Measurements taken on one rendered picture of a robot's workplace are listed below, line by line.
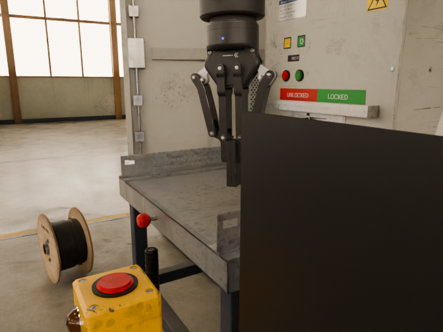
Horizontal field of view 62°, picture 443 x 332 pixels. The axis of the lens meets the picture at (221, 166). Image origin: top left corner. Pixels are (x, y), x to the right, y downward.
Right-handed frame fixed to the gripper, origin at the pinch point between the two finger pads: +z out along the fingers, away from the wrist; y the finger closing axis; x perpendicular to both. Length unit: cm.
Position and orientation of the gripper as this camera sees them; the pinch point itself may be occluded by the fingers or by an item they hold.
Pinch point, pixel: (234, 162)
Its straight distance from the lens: 56.3
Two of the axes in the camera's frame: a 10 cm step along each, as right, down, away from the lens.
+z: 0.2, 9.8, 2.1
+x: -3.8, 2.0, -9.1
